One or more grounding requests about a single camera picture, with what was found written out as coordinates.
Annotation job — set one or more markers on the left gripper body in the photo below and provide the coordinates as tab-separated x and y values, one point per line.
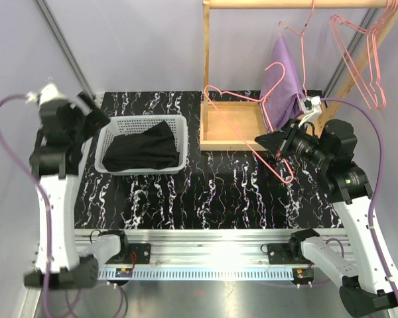
89	123

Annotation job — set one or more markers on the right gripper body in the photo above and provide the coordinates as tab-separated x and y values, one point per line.
295	141

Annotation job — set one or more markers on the purple garment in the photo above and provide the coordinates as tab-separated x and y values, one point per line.
282	79

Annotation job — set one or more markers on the black trousers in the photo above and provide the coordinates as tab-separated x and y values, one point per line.
153	149

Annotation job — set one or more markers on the pink hanger with purple garment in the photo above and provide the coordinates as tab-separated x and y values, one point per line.
300	34

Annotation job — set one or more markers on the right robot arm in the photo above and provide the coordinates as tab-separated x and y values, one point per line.
370	284

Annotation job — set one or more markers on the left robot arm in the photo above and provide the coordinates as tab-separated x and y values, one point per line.
55	165

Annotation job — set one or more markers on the white plastic basket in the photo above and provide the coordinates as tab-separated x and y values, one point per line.
135	124

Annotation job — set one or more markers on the black marbled mat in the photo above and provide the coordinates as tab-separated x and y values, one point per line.
215	190

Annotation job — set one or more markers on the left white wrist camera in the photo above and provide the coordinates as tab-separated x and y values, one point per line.
48	93

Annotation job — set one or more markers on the aluminium corner post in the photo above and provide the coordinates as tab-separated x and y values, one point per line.
57	34

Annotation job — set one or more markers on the empty pink wire hangers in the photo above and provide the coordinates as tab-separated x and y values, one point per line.
364	72

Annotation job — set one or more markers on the aluminium rail base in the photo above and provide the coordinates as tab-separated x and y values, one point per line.
233	255

